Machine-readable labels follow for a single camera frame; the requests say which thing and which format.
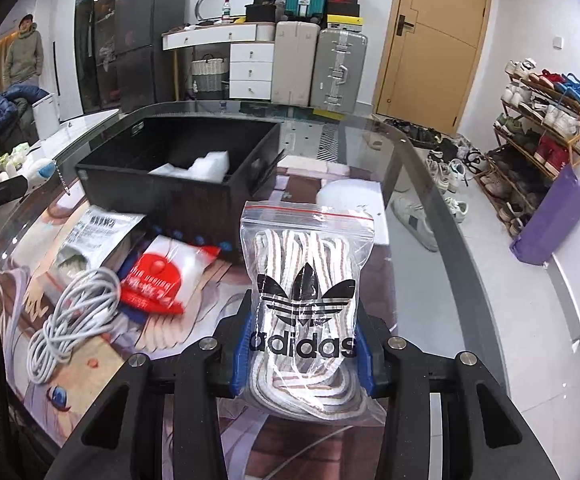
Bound blue bag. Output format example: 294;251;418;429
554;73;580;117

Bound pile of shoes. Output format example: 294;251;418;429
379;116;486;223

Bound white and blue plush keychain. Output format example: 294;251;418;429
19;157;72;199

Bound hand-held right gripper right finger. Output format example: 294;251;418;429
356;304;563;480

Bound black glass cabinet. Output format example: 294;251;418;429
76;0;121;113

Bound black storage box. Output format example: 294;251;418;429
74;114;283;262

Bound white coiled cable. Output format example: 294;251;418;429
27;267;124;387

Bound clear zip bag of shoelaces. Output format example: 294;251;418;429
240;201;389;427

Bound blue puffer jacket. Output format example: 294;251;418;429
0;84;52;163

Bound black refrigerator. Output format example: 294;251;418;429
114;0;191;112

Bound wicker basket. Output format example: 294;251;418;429
191;54;231;101

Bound black bag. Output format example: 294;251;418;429
245;0;284;24

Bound silver suitcase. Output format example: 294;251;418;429
311;27;369;114

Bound purple bag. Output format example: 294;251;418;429
509;163;580;266

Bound white round pad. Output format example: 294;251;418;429
317;178;387;247

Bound red and white packet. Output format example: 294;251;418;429
117;235;221;319

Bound wooden shoe rack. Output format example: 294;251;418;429
474;59;580;242

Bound stack of shoe boxes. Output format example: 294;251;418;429
325;0;366;31

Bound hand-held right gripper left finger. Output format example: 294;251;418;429
45;289;254;480

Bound white plastic bag in box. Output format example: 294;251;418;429
148;151;231;181

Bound white desk with drawers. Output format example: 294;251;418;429
162;22;277;104

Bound white sneaker with dark stripe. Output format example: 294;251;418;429
391;194;441;253

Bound white box appliance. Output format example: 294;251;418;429
31;94;62;137

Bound clear packet with printed label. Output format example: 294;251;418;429
52;207;147;287

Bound wooden door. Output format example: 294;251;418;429
373;0;496;137

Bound beige suitcase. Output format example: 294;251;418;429
272;20;321;107

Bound printed table mat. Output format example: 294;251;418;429
0;152;401;480

